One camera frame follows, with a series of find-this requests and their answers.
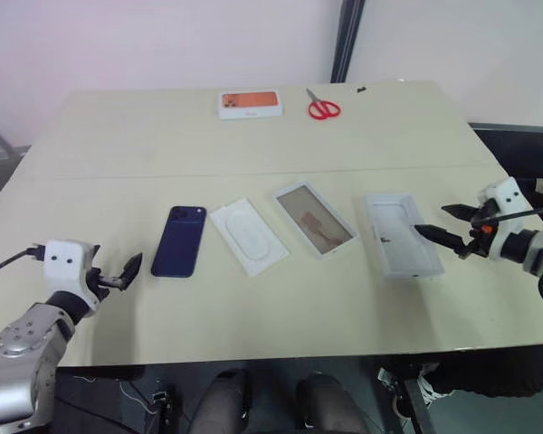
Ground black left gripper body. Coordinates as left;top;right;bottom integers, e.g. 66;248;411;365
83;244;124;302

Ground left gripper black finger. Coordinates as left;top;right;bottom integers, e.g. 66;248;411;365
116;267;135;292
124;251;145;278

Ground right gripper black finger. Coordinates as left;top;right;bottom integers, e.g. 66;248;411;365
440;203;481;223
413;222;471;257

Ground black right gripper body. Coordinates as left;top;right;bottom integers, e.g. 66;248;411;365
454;201;498;260

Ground dark blue smartphone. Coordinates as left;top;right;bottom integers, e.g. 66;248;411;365
150;205;208;278

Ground white phone box insert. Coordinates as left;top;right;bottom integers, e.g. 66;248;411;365
209;195;292;278

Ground white phone box base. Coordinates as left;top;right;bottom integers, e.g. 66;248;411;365
271;180;359;262

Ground orange print phone box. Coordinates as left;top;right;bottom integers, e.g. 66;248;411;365
217;90;285;122

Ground dark rounded shape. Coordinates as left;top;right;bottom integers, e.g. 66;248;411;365
295;371;373;434
197;367;251;434

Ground grey metal rack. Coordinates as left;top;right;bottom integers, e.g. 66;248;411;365
0;116;33;165

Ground black metal table leg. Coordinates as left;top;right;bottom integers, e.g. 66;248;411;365
401;378;437;434

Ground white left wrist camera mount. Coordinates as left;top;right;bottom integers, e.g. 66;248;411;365
43;240;102;318

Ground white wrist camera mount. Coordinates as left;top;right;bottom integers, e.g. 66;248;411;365
476;176;534;263
43;240;102;318

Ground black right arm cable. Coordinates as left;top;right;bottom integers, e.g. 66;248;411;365
470;205;543;227

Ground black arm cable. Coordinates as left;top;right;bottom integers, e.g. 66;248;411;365
470;205;543;227
0;243;47;285

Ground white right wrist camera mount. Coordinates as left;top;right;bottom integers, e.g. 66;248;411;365
476;176;534;263

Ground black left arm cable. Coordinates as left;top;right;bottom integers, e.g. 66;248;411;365
0;243;47;285

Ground red handled scissors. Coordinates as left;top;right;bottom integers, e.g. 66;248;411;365
305;87;343;122

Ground black metal post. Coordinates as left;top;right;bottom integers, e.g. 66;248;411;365
329;0;368;84

